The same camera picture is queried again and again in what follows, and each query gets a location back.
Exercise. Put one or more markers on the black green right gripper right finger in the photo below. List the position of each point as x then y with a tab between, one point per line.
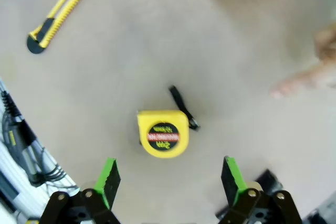
232	182

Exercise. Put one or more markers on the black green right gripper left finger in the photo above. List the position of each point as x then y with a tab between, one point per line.
109	182

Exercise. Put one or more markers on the yellow tape measure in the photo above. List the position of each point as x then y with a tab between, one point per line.
162	129

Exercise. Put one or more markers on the person's left hand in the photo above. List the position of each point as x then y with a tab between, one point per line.
325	72

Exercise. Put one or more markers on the yellow utility knife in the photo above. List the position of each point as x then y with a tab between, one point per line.
65	6

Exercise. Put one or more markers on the black mounting bracket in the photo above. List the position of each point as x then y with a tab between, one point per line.
267	179

